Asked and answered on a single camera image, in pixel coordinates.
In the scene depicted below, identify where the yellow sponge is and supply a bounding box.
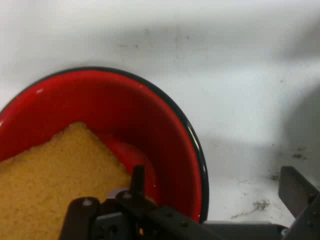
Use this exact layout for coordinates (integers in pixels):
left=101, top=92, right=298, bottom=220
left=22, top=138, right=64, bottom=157
left=0, top=121, right=147, bottom=240

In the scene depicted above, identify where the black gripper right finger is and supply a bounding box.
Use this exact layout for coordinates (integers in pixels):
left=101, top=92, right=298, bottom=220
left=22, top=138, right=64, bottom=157
left=278, top=165, right=320, bottom=240

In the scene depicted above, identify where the red bowl with dark rim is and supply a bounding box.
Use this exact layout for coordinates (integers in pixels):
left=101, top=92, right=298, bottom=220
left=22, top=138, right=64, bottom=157
left=0, top=66, right=210, bottom=224

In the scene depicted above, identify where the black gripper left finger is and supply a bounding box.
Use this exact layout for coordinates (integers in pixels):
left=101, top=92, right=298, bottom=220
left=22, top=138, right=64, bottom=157
left=60, top=164, right=216, bottom=240

